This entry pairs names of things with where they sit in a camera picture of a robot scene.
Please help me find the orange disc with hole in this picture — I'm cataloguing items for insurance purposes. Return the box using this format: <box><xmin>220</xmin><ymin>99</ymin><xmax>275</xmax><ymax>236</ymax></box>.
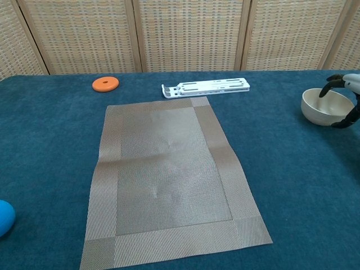
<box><xmin>92</xmin><ymin>76</ymin><xmax>120</xmax><ymax>93</ymax></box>

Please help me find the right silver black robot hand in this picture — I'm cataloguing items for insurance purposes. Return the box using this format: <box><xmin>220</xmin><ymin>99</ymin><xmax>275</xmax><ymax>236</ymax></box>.
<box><xmin>319</xmin><ymin>73</ymin><xmax>360</xmax><ymax>129</ymax></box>

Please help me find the blue velvet tablecloth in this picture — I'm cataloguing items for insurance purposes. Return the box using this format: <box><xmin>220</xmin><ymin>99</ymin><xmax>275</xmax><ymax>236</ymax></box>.
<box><xmin>0</xmin><ymin>69</ymin><xmax>360</xmax><ymax>270</ymax></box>

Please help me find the brown woven placemat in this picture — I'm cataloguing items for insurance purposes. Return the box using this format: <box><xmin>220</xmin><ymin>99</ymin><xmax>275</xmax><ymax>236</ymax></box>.
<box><xmin>79</xmin><ymin>96</ymin><xmax>273</xmax><ymax>270</ymax></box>

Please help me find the beige bowl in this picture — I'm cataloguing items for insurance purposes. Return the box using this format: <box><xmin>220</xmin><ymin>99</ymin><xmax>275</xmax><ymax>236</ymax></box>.
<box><xmin>300</xmin><ymin>88</ymin><xmax>356</xmax><ymax>127</ymax></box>

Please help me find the blue ball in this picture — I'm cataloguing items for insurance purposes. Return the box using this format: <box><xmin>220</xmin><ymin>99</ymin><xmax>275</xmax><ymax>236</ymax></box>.
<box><xmin>0</xmin><ymin>199</ymin><xmax>16</xmax><ymax>239</ymax></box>

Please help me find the white folding stand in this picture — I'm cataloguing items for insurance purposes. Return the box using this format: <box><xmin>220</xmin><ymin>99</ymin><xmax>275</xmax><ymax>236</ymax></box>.
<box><xmin>161</xmin><ymin>77</ymin><xmax>251</xmax><ymax>100</ymax></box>

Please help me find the woven screen panel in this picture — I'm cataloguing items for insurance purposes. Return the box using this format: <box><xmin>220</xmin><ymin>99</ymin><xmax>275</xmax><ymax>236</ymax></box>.
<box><xmin>0</xmin><ymin>0</ymin><xmax>50</xmax><ymax>81</ymax></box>
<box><xmin>240</xmin><ymin>0</ymin><xmax>354</xmax><ymax>71</ymax></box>
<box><xmin>132</xmin><ymin>0</ymin><xmax>252</xmax><ymax>73</ymax></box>
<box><xmin>17</xmin><ymin>0</ymin><xmax>143</xmax><ymax>75</ymax></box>
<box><xmin>320</xmin><ymin>0</ymin><xmax>360</xmax><ymax>71</ymax></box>

